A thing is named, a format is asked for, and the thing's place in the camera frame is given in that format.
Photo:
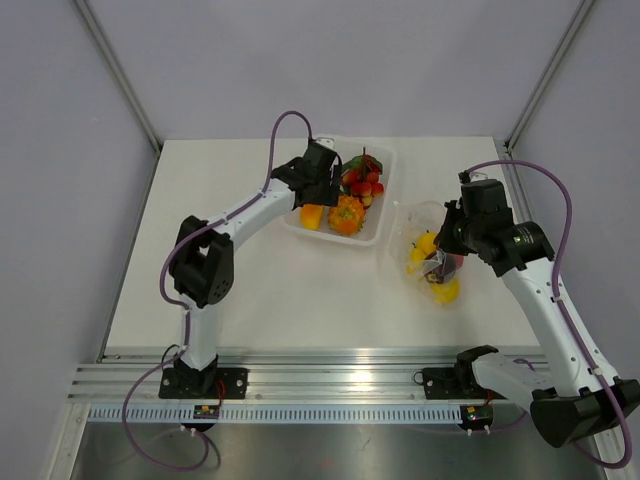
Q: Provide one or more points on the orange mango piece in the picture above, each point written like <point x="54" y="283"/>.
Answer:
<point x="311" y="216"/>

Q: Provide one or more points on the orange spiky horned melon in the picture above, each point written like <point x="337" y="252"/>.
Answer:
<point x="347" y="217"/>

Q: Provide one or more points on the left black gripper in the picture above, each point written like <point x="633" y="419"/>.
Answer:
<point x="329" y="195"/>

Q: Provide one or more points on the red lychee bunch with leaves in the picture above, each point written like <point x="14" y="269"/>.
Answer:
<point x="362" y="178"/>

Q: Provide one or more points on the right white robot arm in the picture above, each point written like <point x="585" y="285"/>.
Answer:
<point x="583" y="394"/>

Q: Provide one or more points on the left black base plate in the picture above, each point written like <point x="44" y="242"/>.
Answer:
<point x="221" y="382"/>

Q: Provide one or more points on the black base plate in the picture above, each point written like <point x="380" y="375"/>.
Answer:
<point x="221" y="382"/>
<point x="441" y="383"/>

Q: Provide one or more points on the yellow bell pepper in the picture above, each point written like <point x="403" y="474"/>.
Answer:
<point x="415" y="261"/>

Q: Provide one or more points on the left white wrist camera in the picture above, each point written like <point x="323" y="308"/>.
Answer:
<point x="326" y="142"/>

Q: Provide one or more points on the yellow pear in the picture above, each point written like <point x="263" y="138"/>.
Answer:
<point x="426" y="244"/>

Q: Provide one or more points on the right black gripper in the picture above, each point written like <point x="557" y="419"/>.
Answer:
<point x="444" y="240"/>

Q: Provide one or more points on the aluminium mounting rail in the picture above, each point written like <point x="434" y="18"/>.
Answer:
<point x="282" y="376"/>

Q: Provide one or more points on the yellow lemon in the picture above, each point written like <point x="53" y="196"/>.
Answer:
<point x="445" y="293"/>

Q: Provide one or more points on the white plastic basket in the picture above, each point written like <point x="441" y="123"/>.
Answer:
<point x="347" y="148"/>

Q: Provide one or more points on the clear zip top bag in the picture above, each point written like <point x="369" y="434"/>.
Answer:
<point x="408" y="221"/>

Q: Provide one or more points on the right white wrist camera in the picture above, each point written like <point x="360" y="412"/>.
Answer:
<point x="478" y="176"/>

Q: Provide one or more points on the dark red plum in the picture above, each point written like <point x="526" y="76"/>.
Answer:
<point x="441" y="267"/>

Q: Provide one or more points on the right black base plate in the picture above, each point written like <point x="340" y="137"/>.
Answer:
<point x="441" y="383"/>

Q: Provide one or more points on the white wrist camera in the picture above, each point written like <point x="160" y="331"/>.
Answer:
<point x="326" y="142"/>
<point x="478" y="176"/>

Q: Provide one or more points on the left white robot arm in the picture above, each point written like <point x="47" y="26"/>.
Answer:
<point x="202" y="262"/>

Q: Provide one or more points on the white slotted cable duct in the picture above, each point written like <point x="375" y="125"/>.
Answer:
<point x="438" y="414"/>

